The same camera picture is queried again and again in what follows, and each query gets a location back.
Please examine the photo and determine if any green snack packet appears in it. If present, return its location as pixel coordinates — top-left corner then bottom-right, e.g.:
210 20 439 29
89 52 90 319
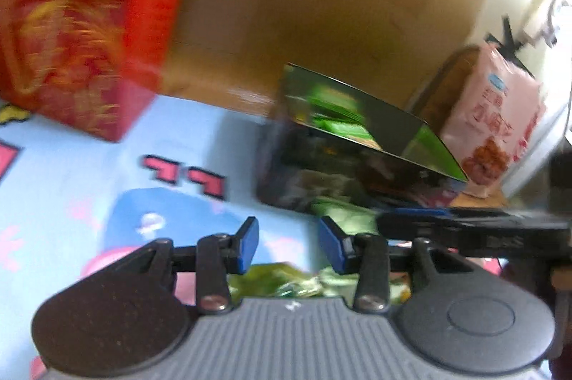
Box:
228 263 412 304
310 198 380 236

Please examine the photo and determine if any pink snack bag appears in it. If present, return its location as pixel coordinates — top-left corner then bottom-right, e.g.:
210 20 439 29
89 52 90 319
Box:
440 41 548 198

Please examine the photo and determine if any black tape strip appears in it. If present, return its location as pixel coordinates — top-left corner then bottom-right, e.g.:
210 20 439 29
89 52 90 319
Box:
487 17 535 75

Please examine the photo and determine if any cartoon printed blanket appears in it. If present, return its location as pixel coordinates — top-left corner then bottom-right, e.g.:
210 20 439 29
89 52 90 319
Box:
0 94 510 380

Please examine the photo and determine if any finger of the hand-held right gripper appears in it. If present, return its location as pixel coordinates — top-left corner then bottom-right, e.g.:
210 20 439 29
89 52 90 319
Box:
376 207 461 249

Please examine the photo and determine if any white power strip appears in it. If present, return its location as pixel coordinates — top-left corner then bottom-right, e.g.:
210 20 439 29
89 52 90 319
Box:
521 0 572 48

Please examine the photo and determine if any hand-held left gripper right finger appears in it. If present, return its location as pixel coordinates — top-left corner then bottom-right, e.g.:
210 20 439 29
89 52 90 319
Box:
317 216 475 313

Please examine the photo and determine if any black tin box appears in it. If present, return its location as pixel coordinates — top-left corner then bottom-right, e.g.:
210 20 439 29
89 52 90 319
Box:
257 64 469 216

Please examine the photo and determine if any red gift box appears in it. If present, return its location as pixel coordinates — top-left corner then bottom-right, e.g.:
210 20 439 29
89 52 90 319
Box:
0 0 205 143

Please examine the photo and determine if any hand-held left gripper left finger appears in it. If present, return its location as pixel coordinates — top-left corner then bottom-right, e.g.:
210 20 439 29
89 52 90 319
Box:
133 216 261 315

